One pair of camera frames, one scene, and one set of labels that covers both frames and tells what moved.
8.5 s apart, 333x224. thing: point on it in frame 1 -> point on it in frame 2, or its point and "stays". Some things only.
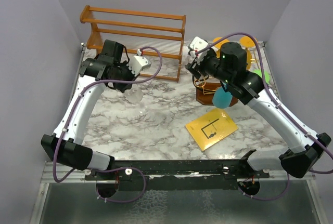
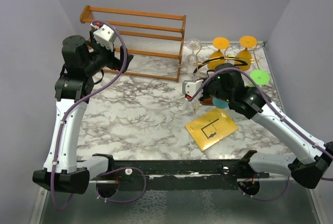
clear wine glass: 135,94 -> 194,106
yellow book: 211,128 stays
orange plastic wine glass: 218,46 stays
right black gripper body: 210,64 -> 211,90
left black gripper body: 123,74 -> 102,56
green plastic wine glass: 266,75 stays
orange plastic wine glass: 246,41 stays
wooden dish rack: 159,37 stays
